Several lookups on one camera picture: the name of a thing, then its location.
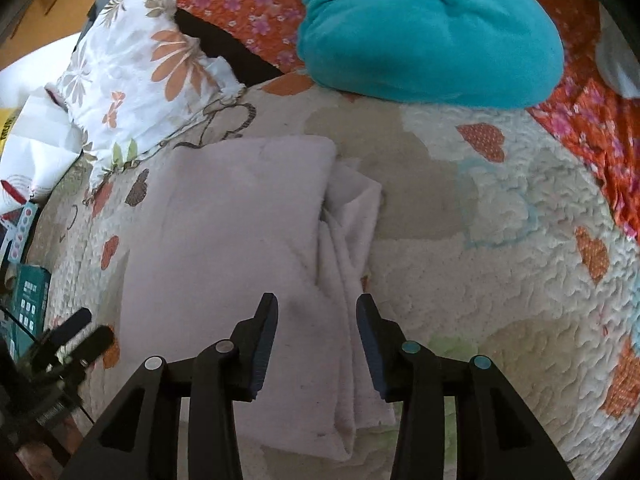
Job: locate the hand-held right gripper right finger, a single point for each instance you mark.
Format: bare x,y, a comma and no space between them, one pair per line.
371,355

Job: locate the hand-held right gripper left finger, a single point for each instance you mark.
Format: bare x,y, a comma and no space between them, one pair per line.
262,355

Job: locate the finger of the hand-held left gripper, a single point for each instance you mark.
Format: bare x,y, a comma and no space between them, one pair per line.
70,327
95,342

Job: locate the pink floral knit sweater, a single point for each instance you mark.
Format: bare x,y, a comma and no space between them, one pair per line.
225,235

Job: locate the teal cardboard box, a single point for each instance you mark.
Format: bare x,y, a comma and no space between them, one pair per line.
27,300

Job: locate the small colourful dotted box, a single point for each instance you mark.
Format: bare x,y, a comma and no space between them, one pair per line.
24,232

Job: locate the quilted heart print bedspread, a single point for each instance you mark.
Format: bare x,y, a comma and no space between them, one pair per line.
475,260

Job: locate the white plastic bag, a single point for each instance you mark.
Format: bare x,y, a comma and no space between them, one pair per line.
35,150

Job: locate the yellow packet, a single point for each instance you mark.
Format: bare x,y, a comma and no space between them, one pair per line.
7,130

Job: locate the white floral pillow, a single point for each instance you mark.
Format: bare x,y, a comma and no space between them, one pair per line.
135,60

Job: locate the black cloth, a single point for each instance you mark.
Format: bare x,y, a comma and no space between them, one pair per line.
220,45

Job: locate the teal fleece cloth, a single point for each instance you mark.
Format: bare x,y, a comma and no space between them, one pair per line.
425,45

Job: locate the orange floral blanket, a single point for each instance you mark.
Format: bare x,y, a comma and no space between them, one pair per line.
240,5

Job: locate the grey white cloth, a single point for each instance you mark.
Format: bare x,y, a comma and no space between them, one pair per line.
620,60

